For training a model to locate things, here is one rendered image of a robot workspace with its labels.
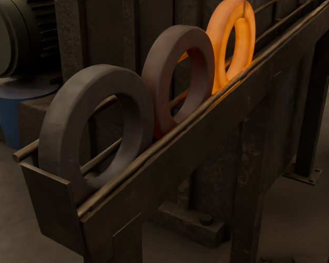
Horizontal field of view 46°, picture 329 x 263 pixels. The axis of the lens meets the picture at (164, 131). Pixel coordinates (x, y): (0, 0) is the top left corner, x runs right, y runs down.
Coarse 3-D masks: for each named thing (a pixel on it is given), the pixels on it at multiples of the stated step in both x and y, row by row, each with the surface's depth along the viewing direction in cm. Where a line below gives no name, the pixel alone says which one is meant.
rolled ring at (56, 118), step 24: (96, 72) 44; (120, 72) 46; (72, 96) 41; (96, 96) 43; (120, 96) 50; (144, 96) 52; (48, 120) 42; (72, 120) 41; (144, 120) 53; (48, 144) 41; (72, 144) 42; (120, 144) 55; (144, 144) 54; (48, 168) 42; (72, 168) 43; (120, 168) 53
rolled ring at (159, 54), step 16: (176, 32) 56; (192, 32) 58; (160, 48) 54; (176, 48) 55; (192, 48) 60; (208, 48) 63; (144, 64) 55; (160, 64) 53; (176, 64) 56; (192, 64) 66; (208, 64) 65; (144, 80) 54; (160, 80) 53; (192, 80) 67; (208, 80) 66; (160, 96) 54; (192, 96) 67; (208, 96) 68; (160, 112) 55; (160, 128) 57
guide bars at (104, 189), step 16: (288, 32) 93; (272, 48) 85; (256, 64) 78; (240, 80) 74; (192, 112) 61; (176, 128) 57; (160, 144) 54; (144, 160) 52; (128, 176) 49; (96, 192) 46; (80, 208) 44; (80, 224) 44
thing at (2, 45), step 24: (0, 0) 163; (24, 0) 172; (48, 0) 181; (0, 24) 163; (24, 24) 166; (48, 24) 177; (0, 48) 169; (24, 48) 168; (48, 48) 178; (0, 72) 176; (24, 72) 193; (48, 72) 194; (48, 96) 174; (24, 120) 171; (24, 144) 177
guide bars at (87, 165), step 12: (276, 0) 103; (300, 0) 122; (312, 0) 125; (276, 12) 106; (276, 24) 103; (264, 36) 96; (180, 60) 69; (228, 60) 83; (180, 96) 69; (96, 108) 54; (36, 144) 46; (24, 156) 45; (36, 156) 47; (108, 156) 55; (84, 168) 52
